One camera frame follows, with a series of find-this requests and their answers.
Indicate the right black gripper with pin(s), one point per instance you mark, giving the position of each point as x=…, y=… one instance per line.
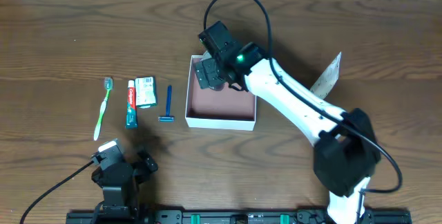
x=210, y=72

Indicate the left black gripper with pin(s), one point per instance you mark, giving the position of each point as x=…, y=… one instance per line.
x=139, y=168

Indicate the red green toothpaste tube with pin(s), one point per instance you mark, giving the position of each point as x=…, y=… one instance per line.
x=131, y=113

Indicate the blue disposable razor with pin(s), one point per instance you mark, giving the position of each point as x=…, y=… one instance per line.
x=167, y=117

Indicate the white green sachet packet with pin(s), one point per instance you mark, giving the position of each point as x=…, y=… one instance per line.
x=145, y=88

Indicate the green white toothbrush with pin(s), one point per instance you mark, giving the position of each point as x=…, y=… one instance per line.
x=108, y=85

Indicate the white squeeze tube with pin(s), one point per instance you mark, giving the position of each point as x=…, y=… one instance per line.
x=326, y=82

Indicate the clear pump bottle dark liquid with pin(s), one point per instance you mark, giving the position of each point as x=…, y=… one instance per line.
x=206, y=55

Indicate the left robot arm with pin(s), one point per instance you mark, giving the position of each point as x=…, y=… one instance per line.
x=120, y=182

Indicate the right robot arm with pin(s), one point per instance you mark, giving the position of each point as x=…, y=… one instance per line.
x=345, y=149

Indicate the white box with pink interior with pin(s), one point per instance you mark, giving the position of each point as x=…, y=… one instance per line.
x=226, y=109

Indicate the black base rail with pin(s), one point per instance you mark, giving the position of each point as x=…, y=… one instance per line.
x=300, y=216

